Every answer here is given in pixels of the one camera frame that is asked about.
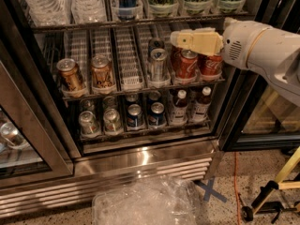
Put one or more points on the stainless steel fridge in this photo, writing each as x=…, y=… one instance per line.
x=191, y=151

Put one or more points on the left clear water bottle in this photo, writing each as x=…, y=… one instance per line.
x=46, y=12

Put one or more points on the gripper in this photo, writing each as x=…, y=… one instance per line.
x=238, y=46

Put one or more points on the front left blue pepsi can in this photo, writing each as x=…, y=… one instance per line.
x=134, y=116

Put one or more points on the silver can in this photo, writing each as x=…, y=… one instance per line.
x=112, y=120
x=157, y=65
x=109, y=102
x=154, y=43
x=87, y=105
x=88, y=123

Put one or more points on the right brown drink bottle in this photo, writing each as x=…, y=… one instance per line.
x=201, y=105

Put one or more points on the clear plastic bin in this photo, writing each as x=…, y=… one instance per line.
x=153, y=201

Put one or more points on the rear left red cola can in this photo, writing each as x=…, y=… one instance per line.
x=175, y=56

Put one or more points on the front left silver bottom can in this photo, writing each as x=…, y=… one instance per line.
x=88, y=123

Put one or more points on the left gold can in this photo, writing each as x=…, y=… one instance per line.
x=70, y=74

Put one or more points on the blue tape cross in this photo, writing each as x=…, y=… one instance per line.
x=209, y=190

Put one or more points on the clear water bottle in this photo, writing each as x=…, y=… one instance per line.
x=88, y=11
x=46, y=12

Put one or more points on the rear left blue can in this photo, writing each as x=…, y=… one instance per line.
x=132, y=99

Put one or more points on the blue pepsi can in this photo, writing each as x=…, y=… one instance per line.
x=156, y=115
x=134, y=116

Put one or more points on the rear right blue can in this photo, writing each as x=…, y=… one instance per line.
x=153, y=97

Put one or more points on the blue red can top shelf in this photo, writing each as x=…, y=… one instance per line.
x=126, y=9

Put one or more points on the brown drink bottle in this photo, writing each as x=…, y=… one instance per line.
x=201, y=105
x=179, y=107

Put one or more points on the front right red cola can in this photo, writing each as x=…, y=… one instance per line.
x=211, y=65

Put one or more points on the front right blue pepsi can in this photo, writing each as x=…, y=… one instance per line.
x=156, y=115

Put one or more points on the open fridge door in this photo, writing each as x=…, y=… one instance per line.
x=30, y=149

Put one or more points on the right glass fridge door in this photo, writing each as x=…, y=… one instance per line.
x=260, y=118

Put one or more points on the rear left silver bottom can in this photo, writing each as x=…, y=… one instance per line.
x=87, y=105

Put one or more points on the left brown drink bottle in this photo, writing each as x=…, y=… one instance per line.
x=179, y=107

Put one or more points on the front left red cola can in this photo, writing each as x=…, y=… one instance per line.
x=186, y=65

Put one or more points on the gold can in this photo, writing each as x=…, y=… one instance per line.
x=102, y=71
x=70, y=74

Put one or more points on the red cola can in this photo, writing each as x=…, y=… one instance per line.
x=186, y=65
x=175, y=56
x=211, y=65

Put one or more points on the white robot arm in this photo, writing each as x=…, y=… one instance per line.
x=270, y=52

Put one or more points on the yellow black stand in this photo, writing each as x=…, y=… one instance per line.
x=261, y=204

